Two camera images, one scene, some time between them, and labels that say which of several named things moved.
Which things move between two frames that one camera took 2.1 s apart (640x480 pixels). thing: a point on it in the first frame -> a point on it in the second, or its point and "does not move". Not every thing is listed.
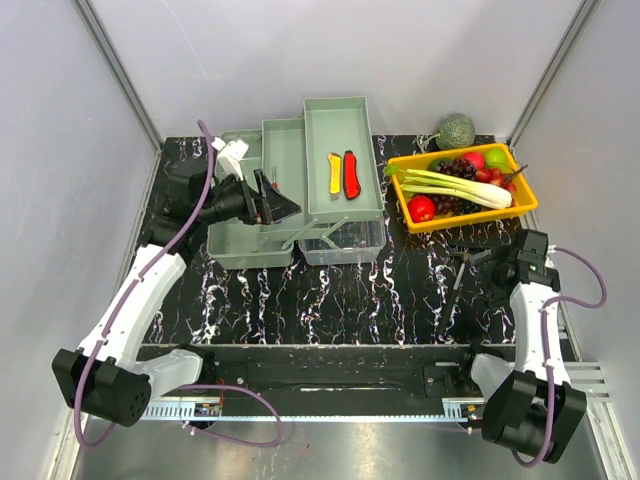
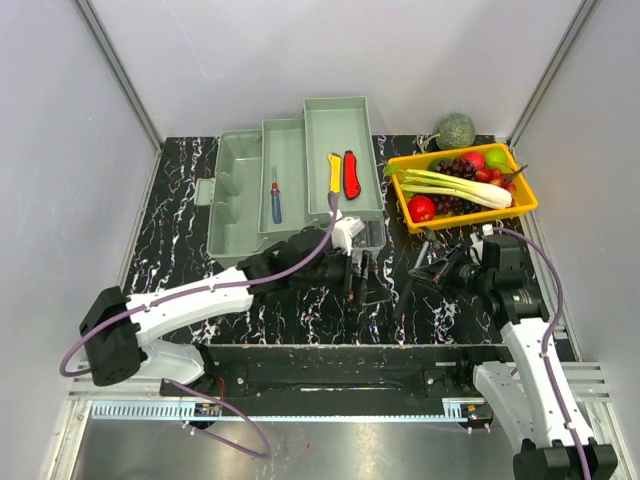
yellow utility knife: x=335 y=160 does not move
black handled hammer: x=463 y=258 -> x=429 y=238
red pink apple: x=477 y=158 does not move
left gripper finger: x=275 y=206 -> x=371 y=294
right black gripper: x=497 y=254 -> x=443 y=271
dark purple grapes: x=458 y=166 does not move
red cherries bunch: x=495 y=176 does not move
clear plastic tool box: x=326 y=164 does not move
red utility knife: x=351 y=181 does not move
